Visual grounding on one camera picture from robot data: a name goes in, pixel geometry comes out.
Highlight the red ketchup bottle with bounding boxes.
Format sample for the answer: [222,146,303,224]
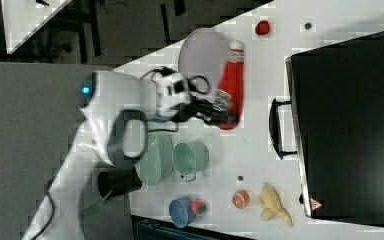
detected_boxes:
[214,40,245,130]

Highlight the lilac round plate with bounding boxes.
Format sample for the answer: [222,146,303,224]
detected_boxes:
[178,28,229,88]

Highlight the peeled banana toy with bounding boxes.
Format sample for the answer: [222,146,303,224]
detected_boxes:
[256,184,293,227]

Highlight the green mug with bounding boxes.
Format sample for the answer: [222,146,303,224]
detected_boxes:
[172,140,209,182]

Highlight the strawberry toy near plate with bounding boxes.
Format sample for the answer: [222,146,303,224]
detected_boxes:
[255,20,271,36]

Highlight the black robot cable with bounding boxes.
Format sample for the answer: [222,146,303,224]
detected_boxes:
[139,66,212,96]

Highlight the black toaster oven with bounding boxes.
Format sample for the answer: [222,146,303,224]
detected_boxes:
[285,31,384,227]

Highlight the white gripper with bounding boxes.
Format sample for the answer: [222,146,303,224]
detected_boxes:
[154,72,240,126]

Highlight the white side table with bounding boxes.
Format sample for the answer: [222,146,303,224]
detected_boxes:
[0,0,73,54]

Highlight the blue cup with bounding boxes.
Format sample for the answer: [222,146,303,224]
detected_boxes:
[169,197,196,228]

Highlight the strawberry toy near cup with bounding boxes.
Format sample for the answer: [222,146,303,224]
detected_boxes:
[191,200,206,215]

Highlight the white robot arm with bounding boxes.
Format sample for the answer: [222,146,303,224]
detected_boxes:
[22,67,244,240]

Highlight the black cylinder lower left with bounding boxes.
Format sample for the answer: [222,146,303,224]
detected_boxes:
[97,168,142,198]

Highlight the orange slice toy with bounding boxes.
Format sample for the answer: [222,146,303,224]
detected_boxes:
[232,189,250,209]

